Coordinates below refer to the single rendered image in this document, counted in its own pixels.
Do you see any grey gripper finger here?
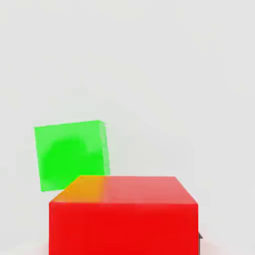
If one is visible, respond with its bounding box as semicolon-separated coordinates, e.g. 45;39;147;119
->
198;232;204;255

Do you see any small red cube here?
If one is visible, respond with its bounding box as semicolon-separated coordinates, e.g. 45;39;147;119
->
48;175;199;255

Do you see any small green cube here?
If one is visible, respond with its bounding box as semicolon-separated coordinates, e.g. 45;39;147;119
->
33;120;111;193

